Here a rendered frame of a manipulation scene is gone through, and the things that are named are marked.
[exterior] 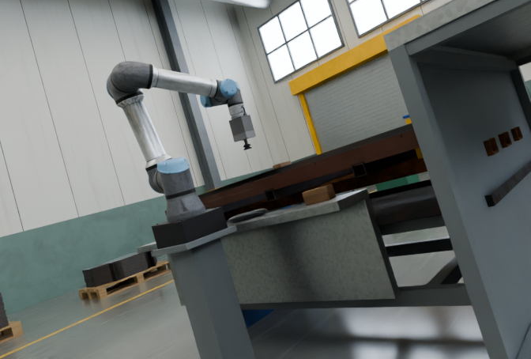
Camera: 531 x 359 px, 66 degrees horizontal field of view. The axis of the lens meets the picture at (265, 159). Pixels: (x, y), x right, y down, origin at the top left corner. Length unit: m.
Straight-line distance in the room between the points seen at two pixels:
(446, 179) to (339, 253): 0.67
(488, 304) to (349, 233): 0.60
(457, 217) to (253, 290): 1.14
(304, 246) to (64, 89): 8.41
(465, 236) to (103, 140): 8.92
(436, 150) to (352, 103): 10.15
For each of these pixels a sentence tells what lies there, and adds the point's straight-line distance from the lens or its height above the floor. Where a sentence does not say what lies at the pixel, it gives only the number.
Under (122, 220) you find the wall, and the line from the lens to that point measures 9.33.
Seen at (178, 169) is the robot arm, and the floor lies 0.94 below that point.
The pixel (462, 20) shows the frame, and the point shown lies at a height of 1.00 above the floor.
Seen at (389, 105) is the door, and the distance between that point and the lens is 10.65.
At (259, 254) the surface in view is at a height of 0.52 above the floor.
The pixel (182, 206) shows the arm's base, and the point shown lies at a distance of 1.56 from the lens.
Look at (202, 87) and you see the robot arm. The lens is 1.70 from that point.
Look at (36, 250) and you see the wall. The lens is 8.69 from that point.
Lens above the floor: 0.79
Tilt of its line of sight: 4 degrees up
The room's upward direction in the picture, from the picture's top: 17 degrees counter-clockwise
